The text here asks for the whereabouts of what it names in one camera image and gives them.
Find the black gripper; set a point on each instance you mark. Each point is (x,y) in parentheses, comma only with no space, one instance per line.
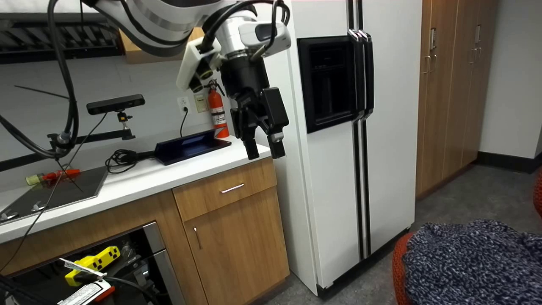
(258,104)

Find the wooden drawer with metal handle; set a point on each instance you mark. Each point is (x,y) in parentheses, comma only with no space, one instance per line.
(220,191)

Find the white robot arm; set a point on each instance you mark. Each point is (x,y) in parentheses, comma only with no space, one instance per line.
(230,38)

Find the red fire extinguisher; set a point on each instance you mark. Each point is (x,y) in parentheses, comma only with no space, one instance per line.
(217,114)

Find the dark blue tray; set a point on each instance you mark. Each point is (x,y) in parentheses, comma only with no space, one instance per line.
(185,148)

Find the wooden lower cabinet door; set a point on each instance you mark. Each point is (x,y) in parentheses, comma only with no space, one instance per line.
(239,250)

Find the white double-door refrigerator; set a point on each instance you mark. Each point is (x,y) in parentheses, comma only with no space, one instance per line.
(351,92)

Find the yellow power connector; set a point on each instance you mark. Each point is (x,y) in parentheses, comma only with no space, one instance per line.
(90,264)

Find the red and green marker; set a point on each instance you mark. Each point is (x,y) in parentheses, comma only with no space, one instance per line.
(51,179)

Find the tall wooden cabinet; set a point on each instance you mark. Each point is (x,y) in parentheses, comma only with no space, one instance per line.
(454,72)

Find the black mat on counter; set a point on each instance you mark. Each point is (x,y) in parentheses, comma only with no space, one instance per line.
(85,186)

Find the orange chair with blue cushion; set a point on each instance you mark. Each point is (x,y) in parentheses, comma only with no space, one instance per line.
(474,264)

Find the white wall outlet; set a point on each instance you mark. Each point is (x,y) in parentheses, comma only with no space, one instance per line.
(183,104)

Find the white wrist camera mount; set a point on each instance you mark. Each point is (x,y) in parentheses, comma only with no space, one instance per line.
(197,65)

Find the black stereo camera on stand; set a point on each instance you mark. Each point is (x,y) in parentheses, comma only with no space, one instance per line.
(119,106)

